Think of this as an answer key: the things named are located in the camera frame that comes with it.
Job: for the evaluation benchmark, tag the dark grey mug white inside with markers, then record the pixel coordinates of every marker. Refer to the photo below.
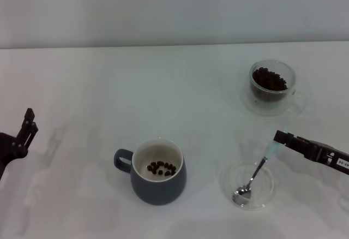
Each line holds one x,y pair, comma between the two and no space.
161,192

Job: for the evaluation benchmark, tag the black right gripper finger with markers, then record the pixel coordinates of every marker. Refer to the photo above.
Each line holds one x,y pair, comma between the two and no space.
302,147

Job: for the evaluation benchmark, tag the coffee beans pile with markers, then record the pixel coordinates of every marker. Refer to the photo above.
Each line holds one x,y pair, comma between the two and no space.
268,80

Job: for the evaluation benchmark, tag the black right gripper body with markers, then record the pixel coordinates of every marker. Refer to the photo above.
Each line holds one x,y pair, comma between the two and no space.
340,162

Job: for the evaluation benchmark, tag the scooped coffee beans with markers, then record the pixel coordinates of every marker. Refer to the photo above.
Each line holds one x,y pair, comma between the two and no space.
161,168

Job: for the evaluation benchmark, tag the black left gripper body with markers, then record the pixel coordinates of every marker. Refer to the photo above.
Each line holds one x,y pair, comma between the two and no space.
6,149

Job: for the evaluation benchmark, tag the clear glass saucer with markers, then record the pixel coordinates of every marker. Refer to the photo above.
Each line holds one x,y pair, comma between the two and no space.
246,103
261,195

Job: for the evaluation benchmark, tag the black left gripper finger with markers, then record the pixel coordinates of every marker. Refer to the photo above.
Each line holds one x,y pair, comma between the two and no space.
26,135

